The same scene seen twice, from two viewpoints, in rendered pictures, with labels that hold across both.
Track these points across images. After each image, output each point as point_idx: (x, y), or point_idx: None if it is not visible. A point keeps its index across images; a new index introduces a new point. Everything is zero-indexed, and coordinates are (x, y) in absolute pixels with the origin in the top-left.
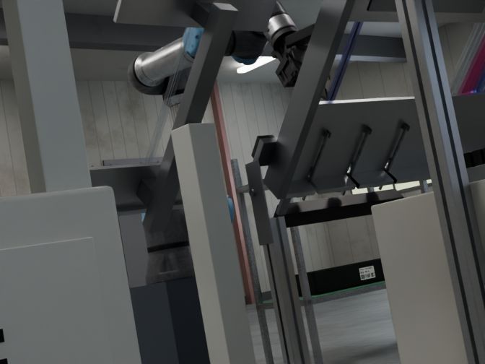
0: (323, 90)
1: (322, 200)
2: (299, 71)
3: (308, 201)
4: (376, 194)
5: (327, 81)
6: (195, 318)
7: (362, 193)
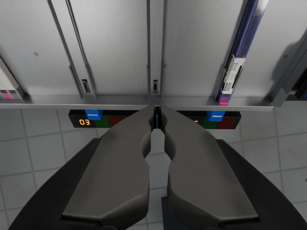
0: (166, 106)
1: (181, 113)
2: (272, 186)
3: (200, 114)
4: (104, 110)
5: (125, 126)
6: None
7: (121, 114)
